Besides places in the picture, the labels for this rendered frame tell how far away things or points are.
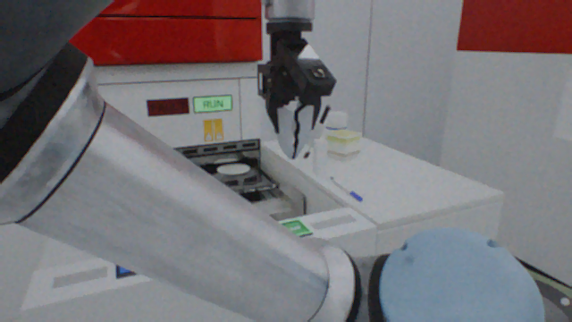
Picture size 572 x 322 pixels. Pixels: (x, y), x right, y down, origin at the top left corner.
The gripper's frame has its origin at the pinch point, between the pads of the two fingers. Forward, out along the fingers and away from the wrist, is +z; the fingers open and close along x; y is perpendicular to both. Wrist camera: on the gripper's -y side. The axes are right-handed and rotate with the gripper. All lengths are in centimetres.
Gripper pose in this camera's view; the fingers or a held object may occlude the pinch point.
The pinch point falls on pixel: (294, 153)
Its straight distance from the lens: 60.4
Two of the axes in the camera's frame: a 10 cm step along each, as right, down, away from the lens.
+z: 0.0, 9.5, 3.2
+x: -9.1, 1.3, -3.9
